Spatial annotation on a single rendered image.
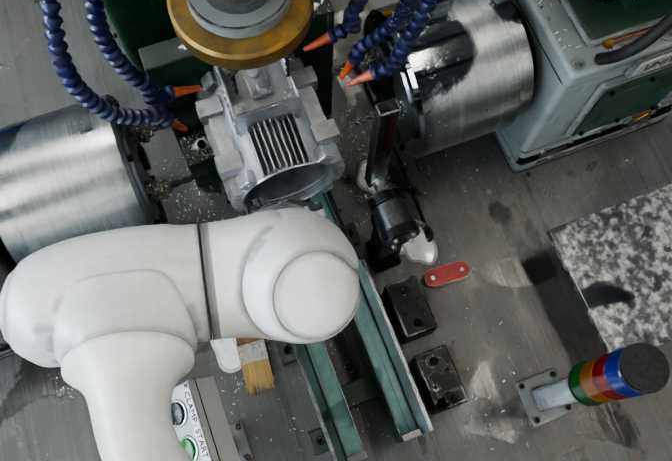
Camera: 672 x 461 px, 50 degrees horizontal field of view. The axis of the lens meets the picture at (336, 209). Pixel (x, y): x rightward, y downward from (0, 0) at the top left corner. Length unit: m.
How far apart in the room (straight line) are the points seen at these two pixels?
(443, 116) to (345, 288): 0.59
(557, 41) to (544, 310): 0.49
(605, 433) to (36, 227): 0.97
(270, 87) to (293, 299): 0.59
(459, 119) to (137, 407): 0.72
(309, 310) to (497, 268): 0.84
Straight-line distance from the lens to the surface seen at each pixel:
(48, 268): 0.60
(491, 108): 1.14
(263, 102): 1.09
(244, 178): 1.07
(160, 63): 1.11
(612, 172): 1.49
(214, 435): 1.01
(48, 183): 1.05
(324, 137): 1.10
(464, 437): 1.30
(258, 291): 0.55
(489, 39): 1.12
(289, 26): 0.89
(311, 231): 0.57
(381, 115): 0.93
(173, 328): 0.57
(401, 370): 1.16
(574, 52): 1.14
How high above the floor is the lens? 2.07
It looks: 71 degrees down
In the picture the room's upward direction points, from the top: 3 degrees clockwise
